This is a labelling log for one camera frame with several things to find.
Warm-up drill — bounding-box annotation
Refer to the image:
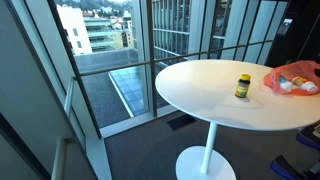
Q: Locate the yellow-lid supplement bottle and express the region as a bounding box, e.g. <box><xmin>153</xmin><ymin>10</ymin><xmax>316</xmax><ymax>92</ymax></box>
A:
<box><xmin>234</xmin><ymin>73</ymin><xmax>252</xmax><ymax>99</ymax></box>

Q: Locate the dark floor vent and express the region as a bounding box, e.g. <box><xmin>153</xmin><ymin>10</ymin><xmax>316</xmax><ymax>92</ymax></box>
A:
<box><xmin>166</xmin><ymin>114</ymin><xmax>197</xmax><ymax>131</ymax></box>

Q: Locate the grey metal handrail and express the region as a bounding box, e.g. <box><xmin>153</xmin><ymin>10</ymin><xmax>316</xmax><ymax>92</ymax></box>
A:
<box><xmin>50</xmin><ymin>76</ymin><xmax>75</xmax><ymax>180</ymax></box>

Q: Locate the orange plastic bag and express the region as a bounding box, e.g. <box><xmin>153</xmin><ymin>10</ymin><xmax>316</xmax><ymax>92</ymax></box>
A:
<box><xmin>262</xmin><ymin>60</ymin><xmax>320</xmax><ymax>97</ymax></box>

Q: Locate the blue and black stand foot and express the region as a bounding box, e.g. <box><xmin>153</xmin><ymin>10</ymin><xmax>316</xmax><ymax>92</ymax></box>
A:
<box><xmin>295</xmin><ymin>122</ymin><xmax>320</xmax><ymax>152</ymax></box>
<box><xmin>269</xmin><ymin>154</ymin><xmax>320</xmax><ymax>180</ymax></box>

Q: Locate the dark metal window rail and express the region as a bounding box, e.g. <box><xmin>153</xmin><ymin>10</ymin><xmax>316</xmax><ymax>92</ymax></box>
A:
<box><xmin>73</xmin><ymin>39</ymin><xmax>274</xmax><ymax>78</ymax></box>

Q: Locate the white table pedestal base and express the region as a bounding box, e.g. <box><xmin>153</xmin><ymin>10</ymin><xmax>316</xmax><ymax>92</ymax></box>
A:
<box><xmin>175</xmin><ymin>121</ymin><xmax>237</xmax><ymax>180</ymax></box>

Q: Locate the dark slanted window post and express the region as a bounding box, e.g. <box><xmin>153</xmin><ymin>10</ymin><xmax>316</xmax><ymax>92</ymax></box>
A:
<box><xmin>46</xmin><ymin>0</ymin><xmax>103</xmax><ymax>140</ymax></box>

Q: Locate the grey wall device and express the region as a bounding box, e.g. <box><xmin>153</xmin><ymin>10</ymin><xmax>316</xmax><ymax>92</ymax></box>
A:
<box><xmin>276</xmin><ymin>18</ymin><xmax>294</xmax><ymax>36</ymax></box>

